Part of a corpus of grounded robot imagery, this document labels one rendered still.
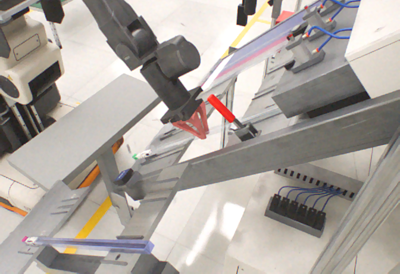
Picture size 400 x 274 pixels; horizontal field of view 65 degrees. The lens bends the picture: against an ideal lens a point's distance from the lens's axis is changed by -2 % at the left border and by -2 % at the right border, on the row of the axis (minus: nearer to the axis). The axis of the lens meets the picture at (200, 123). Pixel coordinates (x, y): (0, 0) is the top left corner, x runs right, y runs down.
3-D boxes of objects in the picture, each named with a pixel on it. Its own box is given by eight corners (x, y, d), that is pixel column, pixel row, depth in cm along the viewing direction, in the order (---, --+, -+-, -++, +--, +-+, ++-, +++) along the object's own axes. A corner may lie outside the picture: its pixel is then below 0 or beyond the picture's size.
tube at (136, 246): (25, 244, 75) (22, 241, 75) (30, 239, 76) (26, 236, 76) (149, 254, 41) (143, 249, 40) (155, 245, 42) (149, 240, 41)
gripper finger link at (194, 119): (224, 121, 73) (200, 89, 70) (211, 143, 68) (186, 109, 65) (203, 128, 78) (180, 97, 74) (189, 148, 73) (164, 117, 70)
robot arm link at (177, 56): (136, 29, 67) (112, 49, 62) (172, 3, 60) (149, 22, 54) (170, 74, 72) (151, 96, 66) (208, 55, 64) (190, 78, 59)
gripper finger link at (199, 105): (222, 124, 72) (199, 92, 69) (209, 146, 68) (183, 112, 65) (201, 130, 77) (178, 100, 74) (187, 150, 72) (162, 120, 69)
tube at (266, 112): (135, 160, 93) (132, 157, 92) (137, 156, 94) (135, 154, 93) (284, 111, 57) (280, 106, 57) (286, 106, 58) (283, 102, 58)
